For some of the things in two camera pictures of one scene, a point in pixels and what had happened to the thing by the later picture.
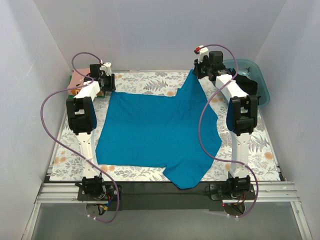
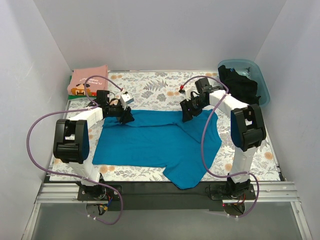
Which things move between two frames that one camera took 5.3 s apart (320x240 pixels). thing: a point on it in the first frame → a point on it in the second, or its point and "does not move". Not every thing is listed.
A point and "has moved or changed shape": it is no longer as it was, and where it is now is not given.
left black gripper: x=108 y=83 → x=125 y=114
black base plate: x=165 y=196 does not move
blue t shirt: x=161 y=129 has moved or changed shape
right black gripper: x=198 y=70 → x=188 y=108
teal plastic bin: x=248 y=68 does not move
